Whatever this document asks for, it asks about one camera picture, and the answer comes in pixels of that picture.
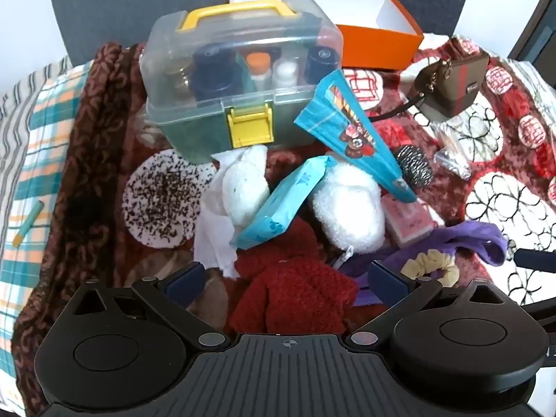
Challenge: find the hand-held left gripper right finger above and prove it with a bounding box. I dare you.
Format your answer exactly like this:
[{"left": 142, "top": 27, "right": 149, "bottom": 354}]
[{"left": 345, "top": 261, "right": 513, "bottom": 351}]

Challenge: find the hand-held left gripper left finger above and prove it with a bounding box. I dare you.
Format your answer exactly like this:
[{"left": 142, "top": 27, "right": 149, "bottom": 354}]
[{"left": 69, "top": 263, "right": 231, "bottom": 351}]

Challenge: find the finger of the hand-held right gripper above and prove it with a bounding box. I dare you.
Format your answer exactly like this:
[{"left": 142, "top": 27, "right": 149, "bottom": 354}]
[
  {"left": 515, "top": 248, "right": 556, "bottom": 272},
  {"left": 519, "top": 297, "right": 556, "bottom": 332}
]

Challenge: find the purple cloth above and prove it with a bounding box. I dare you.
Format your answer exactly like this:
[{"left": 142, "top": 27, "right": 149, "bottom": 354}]
[{"left": 330, "top": 221, "right": 507, "bottom": 309}]

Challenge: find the steel wool scrubber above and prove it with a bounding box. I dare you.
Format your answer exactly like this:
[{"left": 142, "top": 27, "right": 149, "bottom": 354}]
[{"left": 393, "top": 145, "right": 434, "bottom": 189}]

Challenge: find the clear toothpick packet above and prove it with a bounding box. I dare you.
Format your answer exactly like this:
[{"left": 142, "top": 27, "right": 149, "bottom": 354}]
[{"left": 434, "top": 124, "right": 472, "bottom": 181}]

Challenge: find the blue snack packet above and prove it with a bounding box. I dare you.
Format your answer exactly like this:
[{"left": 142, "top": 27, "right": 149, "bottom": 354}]
[{"left": 294, "top": 69, "right": 418, "bottom": 203}]

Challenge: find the orange cardboard box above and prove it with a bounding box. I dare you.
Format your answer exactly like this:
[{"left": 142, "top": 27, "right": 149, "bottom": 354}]
[{"left": 228, "top": 0, "right": 424, "bottom": 71}]

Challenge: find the white paper tissue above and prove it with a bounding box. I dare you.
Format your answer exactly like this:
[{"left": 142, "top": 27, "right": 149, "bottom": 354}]
[{"left": 193, "top": 152, "right": 244, "bottom": 279}]

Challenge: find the pink small box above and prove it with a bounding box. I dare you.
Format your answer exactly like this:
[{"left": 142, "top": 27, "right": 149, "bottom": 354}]
[{"left": 381, "top": 193, "right": 435, "bottom": 246}]

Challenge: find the yellow scrunchie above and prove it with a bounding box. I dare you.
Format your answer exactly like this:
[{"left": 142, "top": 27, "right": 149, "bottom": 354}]
[{"left": 400, "top": 250, "right": 460, "bottom": 287}]

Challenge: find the red printed blanket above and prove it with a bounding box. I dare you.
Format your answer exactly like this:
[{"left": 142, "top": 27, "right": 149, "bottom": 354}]
[{"left": 100, "top": 32, "right": 556, "bottom": 313}]

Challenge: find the white fluffy cloth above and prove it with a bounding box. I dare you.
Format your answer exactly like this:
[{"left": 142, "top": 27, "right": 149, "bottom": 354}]
[
  {"left": 310, "top": 165, "right": 385, "bottom": 255},
  {"left": 221, "top": 145, "right": 270, "bottom": 227}
]

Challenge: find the red fluffy cloth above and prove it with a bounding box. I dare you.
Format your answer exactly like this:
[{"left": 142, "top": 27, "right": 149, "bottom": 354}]
[{"left": 228, "top": 217, "right": 359, "bottom": 335}]

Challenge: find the light blue tissue pack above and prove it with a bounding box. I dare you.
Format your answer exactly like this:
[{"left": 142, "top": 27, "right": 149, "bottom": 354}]
[{"left": 230, "top": 156, "right": 337, "bottom": 250}]

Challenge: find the brown swirl patterned blanket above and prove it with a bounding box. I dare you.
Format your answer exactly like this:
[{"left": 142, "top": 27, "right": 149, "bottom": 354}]
[{"left": 11, "top": 42, "right": 148, "bottom": 417}]

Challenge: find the teal and yellow marker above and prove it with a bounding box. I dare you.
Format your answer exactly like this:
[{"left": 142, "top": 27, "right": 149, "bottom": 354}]
[{"left": 12, "top": 200, "right": 45, "bottom": 247}]

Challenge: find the plaid bed sheet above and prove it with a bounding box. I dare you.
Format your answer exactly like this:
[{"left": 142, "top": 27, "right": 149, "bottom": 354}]
[{"left": 0, "top": 67, "right": 94, "bottom": 417}]

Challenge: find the golden jar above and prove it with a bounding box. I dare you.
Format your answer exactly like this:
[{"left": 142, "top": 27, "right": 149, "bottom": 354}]
[{"left": 167, "top": 63, "right": 194, "bottom": 96}]

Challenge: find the dark blue jar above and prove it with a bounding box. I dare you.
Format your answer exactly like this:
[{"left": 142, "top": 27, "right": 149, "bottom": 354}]
[{"left": 191, "top": 43, "right": 244, "bottom": 100}]

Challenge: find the orange capped bottle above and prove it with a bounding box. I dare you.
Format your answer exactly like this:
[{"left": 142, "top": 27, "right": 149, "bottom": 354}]
[{"left": 245, "top": 52, "right": 272, "bottom": 92}]

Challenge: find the white bottle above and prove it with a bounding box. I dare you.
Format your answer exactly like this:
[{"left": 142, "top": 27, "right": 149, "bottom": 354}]
[{"left": 273, "top": 48, "right": 300, "bottom": 90}]

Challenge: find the black capped jar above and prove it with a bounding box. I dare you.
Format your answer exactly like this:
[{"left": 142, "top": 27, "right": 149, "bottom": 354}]
[{"left": 304, "top": 46, "right": 340, "bottom": 85}]

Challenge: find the striped white cloth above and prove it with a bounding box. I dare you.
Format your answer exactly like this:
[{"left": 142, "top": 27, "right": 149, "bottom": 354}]
[{"left": 0, "top": 56, "right": 76, "bottom": 140}]

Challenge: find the clear toolbox with yellow handle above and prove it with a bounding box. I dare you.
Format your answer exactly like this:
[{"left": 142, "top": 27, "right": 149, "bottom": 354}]
[{"left": 140, "top": 0, "right": 345, "bottom": 166}]

